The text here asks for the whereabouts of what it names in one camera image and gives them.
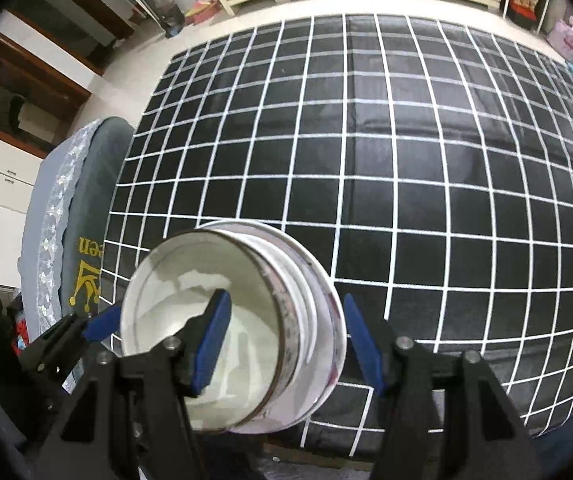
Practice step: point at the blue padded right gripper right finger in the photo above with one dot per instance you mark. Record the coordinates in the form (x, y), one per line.
(367, 351)

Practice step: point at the cream floral pattern bowl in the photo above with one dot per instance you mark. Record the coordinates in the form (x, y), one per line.
(234, 303)

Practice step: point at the pink gift bag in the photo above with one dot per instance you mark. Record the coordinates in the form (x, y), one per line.
(560, 38)

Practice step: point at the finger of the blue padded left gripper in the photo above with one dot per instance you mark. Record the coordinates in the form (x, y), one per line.
(104, 324)
(58, 349)

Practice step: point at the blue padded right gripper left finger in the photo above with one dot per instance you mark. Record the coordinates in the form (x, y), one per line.
(208, 338)

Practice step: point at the black vacuum cleaner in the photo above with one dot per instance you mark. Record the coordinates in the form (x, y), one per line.
(167, 14)

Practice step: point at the light blue white bowl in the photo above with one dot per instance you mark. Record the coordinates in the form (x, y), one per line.
(324, 330)

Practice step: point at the white grey speckled bowl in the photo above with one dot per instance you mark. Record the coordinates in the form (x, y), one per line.
(301, 324)

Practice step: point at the black white grid tablecloth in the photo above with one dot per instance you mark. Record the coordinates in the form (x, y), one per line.
(428, 167)

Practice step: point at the blue grey lace-covered chair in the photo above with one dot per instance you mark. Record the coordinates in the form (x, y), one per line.
(65, 224)

